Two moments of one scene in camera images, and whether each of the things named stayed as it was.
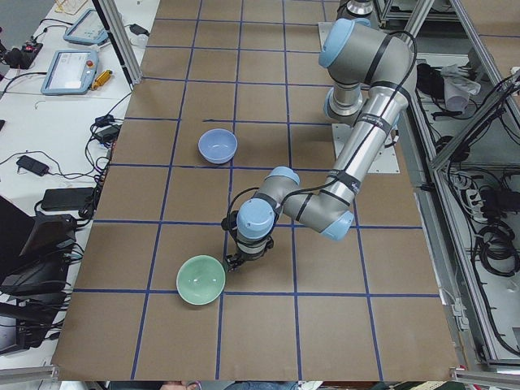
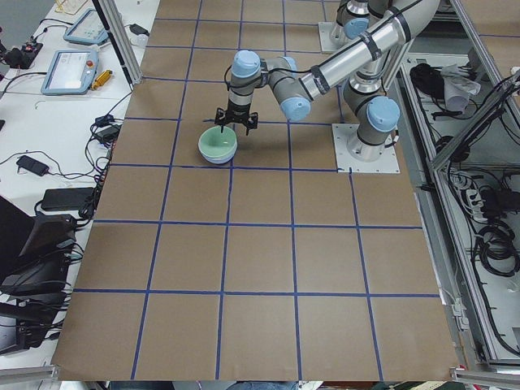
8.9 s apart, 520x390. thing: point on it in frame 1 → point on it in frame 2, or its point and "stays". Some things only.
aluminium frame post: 114,19 stays
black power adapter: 32,165 stays
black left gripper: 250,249 → 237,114
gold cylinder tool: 101,80 stays
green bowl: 201,279 → 214,143
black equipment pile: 36,251 stays
